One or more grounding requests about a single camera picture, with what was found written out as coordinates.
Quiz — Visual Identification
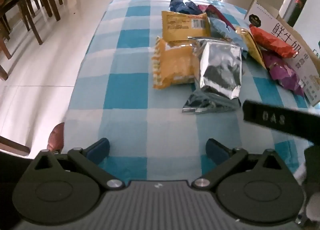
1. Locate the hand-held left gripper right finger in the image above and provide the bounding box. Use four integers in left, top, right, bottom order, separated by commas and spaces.
191, 138, 287, 191

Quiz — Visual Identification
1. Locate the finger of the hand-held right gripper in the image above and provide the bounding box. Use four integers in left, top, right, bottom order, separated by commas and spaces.
243, 99, 320, 143

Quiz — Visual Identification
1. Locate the dark blue foil packet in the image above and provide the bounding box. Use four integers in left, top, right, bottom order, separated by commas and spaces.
169, 0, 201, 16

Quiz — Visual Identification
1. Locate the pink snack packet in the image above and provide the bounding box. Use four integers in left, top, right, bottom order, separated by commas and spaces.
197, 4, 236, 31

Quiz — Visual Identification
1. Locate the yellow barcode snack packet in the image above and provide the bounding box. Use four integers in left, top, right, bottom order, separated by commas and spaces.
161, 10, 212, 46

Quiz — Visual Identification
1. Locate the purple snack packet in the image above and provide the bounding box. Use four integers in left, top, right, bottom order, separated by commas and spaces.
262, 52, 306, 97

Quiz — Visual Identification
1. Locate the white printed cardboard box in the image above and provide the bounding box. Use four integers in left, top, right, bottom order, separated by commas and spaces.
244, 0, 320, 107

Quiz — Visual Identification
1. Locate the small silver foil packet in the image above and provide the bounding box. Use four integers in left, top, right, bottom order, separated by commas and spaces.
182, 89, 242, 114

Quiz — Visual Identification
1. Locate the large silver foil packet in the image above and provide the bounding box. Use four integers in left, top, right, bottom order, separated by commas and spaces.
188, 36, 245, 100

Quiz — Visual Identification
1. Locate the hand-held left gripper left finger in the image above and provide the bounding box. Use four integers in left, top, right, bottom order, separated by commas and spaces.
34, 138, 125, 191

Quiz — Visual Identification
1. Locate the light blue snack packet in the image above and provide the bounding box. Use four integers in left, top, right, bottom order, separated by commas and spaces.
209, 17, 249, 59

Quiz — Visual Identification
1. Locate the orange biscuit packet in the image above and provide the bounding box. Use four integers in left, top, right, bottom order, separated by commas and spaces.
152, 36, 196, 90

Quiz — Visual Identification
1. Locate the gold clear snack packet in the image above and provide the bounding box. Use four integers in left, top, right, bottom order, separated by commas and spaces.
235, 27, 267, 69

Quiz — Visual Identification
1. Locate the red orange snack packet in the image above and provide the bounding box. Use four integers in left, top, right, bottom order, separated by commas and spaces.
249, 26, 297, 58

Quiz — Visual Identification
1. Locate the reddish brown wooden seat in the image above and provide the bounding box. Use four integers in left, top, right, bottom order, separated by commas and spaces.
47, 122, 65, 153

